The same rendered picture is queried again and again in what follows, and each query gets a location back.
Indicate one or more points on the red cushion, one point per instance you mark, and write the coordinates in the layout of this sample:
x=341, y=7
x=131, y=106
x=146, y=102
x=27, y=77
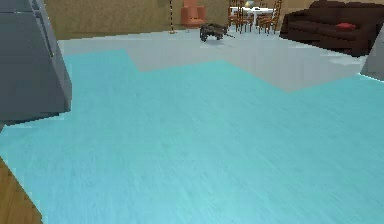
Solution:
x=345, y=26

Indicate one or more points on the white dining table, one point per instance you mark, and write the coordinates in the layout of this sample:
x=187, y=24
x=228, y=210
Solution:
x=255, y=11

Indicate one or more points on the brown wooden cabinet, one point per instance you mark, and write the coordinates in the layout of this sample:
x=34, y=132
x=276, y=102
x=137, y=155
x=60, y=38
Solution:
x=15, y=200

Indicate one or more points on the grey fridge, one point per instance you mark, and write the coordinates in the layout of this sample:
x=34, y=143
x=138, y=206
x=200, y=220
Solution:
x=30, y=66

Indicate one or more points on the orange armchair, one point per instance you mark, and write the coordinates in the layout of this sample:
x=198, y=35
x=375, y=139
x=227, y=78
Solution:
x=193, y=15

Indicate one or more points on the thin floor lamp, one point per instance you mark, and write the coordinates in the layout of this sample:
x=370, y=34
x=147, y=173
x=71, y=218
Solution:
x=171, y=16

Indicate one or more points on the brown wooden chair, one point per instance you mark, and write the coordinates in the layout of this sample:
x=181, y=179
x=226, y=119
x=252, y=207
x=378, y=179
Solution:
x=269, y=20
x=237, y=18

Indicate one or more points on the dark brown sofa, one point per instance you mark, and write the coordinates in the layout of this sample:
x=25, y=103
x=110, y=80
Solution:
x=326, y=30

